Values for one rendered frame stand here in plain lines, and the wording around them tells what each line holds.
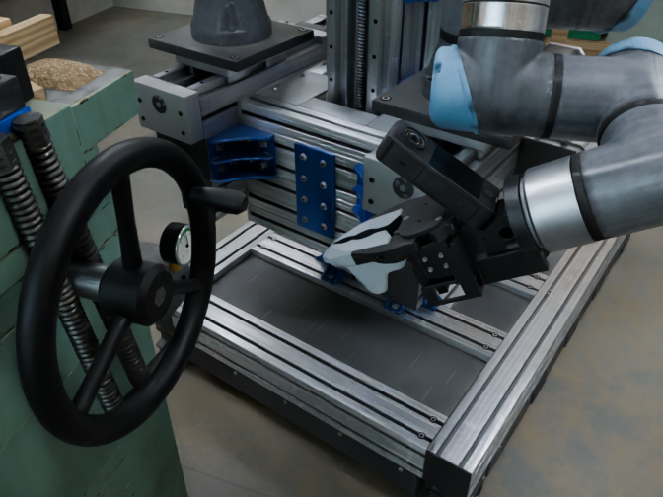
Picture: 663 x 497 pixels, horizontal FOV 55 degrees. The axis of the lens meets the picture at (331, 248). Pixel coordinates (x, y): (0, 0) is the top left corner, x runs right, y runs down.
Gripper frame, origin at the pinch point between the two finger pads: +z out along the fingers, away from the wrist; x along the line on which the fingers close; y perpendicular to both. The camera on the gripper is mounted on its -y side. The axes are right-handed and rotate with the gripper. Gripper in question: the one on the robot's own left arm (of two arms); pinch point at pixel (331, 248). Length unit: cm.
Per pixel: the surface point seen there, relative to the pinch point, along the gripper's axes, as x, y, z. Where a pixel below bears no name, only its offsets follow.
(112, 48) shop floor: 249, -35, 226
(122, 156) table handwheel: -10.5, -18.8, 5.9
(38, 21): 21, -35, 36
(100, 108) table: 10.4, -21.8, 25.6
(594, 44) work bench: 261, 69, -5
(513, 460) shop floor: 44, 85, 17
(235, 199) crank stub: -1.7, -9.0, 5.7
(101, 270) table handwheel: -11.7, -10.4, 15.8
